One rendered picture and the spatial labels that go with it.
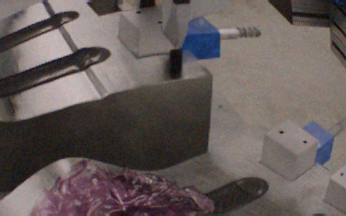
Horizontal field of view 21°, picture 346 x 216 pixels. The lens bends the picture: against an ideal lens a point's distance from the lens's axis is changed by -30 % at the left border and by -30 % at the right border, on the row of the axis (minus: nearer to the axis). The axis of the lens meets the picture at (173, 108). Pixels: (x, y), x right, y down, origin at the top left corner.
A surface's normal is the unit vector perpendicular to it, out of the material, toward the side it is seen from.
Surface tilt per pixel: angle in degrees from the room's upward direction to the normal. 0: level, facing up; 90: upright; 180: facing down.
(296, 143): 0
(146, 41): 90
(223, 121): 0
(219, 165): 0
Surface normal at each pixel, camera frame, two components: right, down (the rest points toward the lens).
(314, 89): 0.04, -0.87
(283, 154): -0.75, 0.29
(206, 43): 0.40, 0.47
